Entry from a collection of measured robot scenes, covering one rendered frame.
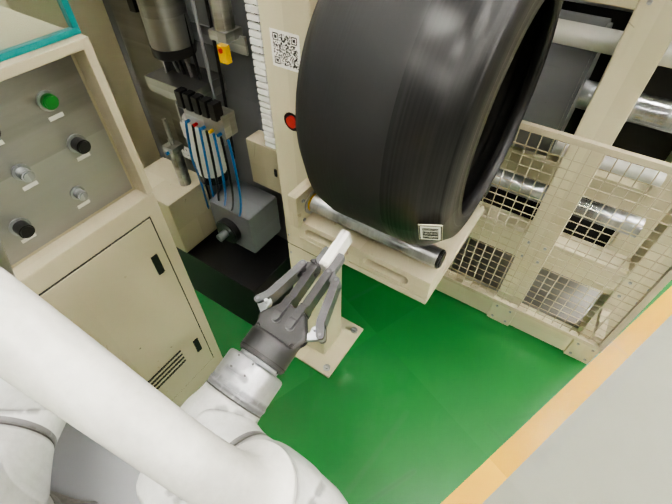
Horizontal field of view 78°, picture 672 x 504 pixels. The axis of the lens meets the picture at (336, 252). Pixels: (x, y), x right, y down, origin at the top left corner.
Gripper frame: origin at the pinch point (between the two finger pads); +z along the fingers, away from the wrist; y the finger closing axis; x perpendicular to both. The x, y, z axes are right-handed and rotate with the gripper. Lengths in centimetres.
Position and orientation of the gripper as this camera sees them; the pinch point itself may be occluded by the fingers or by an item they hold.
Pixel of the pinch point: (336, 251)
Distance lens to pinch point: 65.7
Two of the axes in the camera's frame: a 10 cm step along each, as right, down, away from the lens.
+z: 5.4, -7.7, 3.5
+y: -8.3, -4.1, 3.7
